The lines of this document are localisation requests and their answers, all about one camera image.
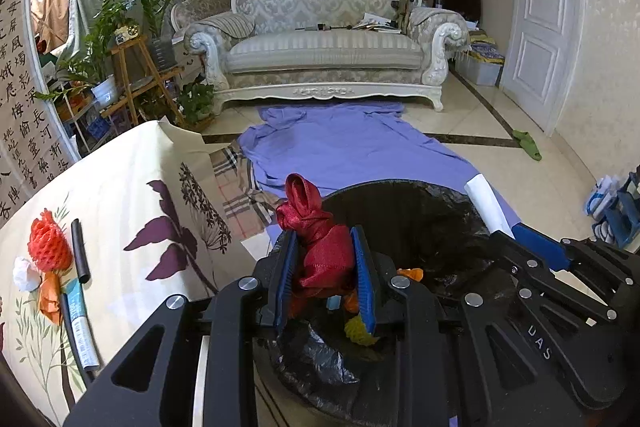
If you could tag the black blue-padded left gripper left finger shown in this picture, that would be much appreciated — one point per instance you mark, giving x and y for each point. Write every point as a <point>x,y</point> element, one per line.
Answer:
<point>185,346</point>

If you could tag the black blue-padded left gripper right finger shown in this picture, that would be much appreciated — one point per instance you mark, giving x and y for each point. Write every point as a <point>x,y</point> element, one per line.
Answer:
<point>467,365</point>

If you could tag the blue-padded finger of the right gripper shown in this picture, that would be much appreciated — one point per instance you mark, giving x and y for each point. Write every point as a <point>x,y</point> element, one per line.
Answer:
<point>543,246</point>

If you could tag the orange-red foam fruit net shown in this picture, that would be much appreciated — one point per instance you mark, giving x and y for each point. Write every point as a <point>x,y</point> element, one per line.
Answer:
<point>47,245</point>

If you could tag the dark red cloth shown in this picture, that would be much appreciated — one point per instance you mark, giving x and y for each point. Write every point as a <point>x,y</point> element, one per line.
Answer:
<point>328,259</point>

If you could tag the white paper tube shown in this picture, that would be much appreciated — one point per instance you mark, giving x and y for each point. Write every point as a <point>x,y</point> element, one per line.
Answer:
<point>486,204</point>

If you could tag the black lined trash bin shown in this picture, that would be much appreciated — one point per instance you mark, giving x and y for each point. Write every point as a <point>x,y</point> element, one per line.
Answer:
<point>282,407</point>

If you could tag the blue shoe rack basket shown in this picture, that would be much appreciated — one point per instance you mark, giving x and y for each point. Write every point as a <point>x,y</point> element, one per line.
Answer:
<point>613,205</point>

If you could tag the teal labelled tube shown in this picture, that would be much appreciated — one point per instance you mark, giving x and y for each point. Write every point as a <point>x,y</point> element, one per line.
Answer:
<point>77,324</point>

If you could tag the floral cream tablecloth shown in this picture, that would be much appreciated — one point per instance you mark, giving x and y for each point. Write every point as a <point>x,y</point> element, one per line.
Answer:
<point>151,213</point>

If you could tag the orange crumpled wrapper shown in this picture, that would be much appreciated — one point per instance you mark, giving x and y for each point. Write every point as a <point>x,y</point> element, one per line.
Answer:
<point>49,302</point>

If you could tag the black marker tube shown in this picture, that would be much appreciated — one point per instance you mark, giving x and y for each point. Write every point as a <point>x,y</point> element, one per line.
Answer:
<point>79,252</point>

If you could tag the white crumpled paper ball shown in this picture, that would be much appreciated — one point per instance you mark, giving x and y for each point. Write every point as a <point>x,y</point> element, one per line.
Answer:
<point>26,276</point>

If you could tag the plaid blanket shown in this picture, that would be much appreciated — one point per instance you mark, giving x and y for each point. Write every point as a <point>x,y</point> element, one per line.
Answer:
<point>248,208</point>

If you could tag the storage box with fabrics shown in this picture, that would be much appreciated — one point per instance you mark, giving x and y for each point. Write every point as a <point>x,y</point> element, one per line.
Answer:
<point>481,62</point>

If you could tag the white panel door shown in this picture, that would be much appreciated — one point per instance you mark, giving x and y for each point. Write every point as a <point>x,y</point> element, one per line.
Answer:
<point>541,57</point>

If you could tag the purple floor sheet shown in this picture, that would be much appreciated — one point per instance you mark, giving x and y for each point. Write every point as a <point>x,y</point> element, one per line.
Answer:
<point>350,146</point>

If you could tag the calligraphy folding screen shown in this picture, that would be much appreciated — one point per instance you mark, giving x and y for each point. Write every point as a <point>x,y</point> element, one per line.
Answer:
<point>35,148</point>

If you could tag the wooden plant stand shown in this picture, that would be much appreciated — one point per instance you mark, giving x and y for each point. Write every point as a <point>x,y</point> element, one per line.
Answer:
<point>151,79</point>

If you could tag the potted green plant white pot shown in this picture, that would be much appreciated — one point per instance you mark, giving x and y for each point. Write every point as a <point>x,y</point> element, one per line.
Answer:
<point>87,67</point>

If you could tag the ornate white grey sofa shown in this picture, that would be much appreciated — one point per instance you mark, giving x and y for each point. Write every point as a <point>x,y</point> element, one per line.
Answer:
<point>321,49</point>

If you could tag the ornate armchair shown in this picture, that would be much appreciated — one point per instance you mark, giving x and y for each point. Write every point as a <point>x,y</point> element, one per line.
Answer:
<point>186,12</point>

